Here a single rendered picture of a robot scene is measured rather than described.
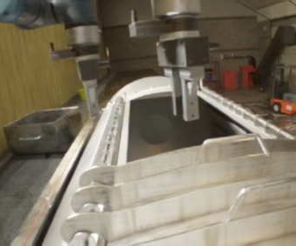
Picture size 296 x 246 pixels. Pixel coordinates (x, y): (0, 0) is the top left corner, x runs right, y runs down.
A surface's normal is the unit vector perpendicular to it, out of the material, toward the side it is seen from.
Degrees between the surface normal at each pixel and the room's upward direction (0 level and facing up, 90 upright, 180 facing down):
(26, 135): 90
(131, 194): 90
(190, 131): 87
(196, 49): 90
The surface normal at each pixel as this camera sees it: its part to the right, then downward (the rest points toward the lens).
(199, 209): 0.06, 0.27
